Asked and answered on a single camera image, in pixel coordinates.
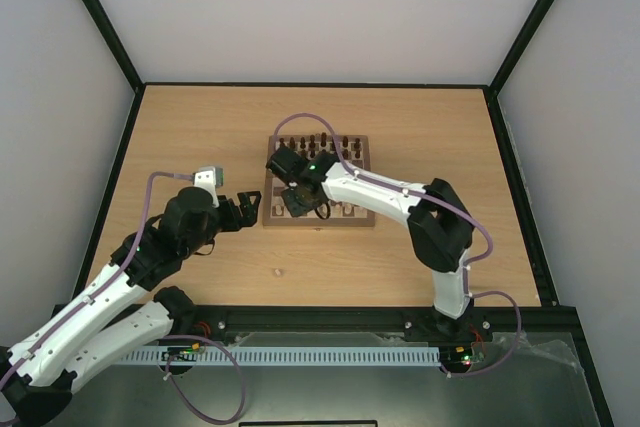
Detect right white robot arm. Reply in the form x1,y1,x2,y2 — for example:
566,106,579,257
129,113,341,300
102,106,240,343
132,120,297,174
266,147,474,340

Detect wooden chess board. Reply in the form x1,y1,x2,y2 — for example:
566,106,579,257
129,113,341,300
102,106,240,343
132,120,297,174
262,132,375,229

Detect white slotted cable duct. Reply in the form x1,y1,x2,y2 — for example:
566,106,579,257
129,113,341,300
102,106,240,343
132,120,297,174
118,346,441,367

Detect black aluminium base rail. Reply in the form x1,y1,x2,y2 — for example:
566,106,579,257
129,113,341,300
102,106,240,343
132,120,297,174
170,305,584,345

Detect black cage frame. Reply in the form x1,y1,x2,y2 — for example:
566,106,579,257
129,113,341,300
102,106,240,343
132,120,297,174
0,0,640,427

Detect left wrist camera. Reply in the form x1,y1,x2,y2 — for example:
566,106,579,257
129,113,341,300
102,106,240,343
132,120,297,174
193,166,224,208

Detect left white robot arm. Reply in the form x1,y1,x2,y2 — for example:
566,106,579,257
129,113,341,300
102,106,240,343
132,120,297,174
1,185,261,426

